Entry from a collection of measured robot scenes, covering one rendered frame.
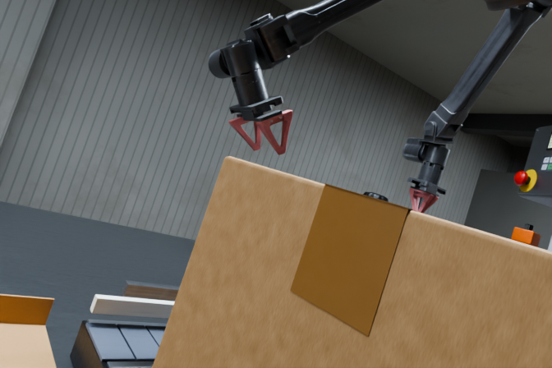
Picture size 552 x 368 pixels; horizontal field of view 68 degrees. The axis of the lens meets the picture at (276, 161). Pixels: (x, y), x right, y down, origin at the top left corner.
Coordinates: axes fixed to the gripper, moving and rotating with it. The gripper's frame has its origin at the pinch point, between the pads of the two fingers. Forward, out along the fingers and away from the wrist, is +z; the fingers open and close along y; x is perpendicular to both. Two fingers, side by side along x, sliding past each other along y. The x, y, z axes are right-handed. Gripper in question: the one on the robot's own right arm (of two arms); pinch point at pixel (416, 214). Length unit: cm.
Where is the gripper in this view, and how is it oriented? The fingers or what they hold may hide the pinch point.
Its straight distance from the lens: 118.5
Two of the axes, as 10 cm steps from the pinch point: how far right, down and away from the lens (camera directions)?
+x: 5.7, 1.8, -8.0
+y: -7.5, -2.8, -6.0
